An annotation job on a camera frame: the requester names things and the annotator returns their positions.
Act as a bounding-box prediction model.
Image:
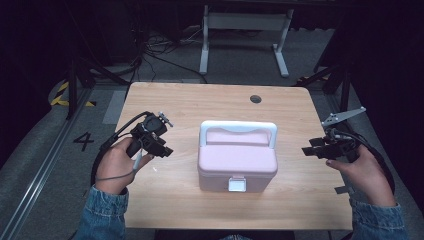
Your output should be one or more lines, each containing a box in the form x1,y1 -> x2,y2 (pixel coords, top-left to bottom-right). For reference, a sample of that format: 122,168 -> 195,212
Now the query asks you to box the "black tripod stand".
292,59 -> 355,114
65,58 -> 132,121

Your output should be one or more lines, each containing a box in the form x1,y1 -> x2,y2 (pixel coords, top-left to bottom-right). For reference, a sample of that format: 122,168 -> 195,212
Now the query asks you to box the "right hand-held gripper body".
320,106 -> 367,164

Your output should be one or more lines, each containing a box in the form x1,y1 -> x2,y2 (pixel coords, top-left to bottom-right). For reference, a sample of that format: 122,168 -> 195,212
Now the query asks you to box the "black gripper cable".
328,128 -> 397,195
89,111 -> 152,188

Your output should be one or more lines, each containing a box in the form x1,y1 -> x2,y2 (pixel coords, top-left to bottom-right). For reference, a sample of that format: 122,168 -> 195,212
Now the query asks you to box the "white metal desk frame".
198,4 -> 295,79

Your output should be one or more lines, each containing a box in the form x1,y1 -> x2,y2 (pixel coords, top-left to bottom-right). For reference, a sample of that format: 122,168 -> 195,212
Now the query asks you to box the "person's right hand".
325,144 -> 398,208

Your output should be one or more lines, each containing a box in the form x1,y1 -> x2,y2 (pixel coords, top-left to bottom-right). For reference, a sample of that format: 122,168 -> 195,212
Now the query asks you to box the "yellow black floor tape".
49,81 -> 98,108

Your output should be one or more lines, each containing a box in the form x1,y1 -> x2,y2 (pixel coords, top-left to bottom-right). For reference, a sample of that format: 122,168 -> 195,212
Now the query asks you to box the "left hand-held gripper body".
125,111 -> 175,159

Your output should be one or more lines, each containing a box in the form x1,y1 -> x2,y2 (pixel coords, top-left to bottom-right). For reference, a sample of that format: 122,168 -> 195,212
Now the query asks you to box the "metal floor rail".
0,89 -> 95,240

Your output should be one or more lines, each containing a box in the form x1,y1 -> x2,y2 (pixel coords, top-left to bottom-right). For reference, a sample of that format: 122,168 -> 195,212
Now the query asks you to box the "thin gray cable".
95,146 -> 145,183

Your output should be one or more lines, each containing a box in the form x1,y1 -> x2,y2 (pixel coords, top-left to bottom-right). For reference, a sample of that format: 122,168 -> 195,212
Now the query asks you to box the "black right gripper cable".
328,128 -> 397,195

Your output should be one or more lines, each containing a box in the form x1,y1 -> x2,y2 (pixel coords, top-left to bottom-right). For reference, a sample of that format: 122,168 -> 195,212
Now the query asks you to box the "person's left hand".
94,136 -> 155,196

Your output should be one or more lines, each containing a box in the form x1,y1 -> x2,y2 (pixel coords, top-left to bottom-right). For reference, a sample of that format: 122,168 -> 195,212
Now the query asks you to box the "bundle of floor cables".
131,26 -> 208,85

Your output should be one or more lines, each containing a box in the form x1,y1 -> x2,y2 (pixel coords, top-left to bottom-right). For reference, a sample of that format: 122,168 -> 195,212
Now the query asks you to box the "pink box with white handle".
197,119 -> 279,194

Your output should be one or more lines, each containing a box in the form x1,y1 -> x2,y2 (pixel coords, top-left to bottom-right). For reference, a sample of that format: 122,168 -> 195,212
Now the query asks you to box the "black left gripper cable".
89,111 -> 152,188

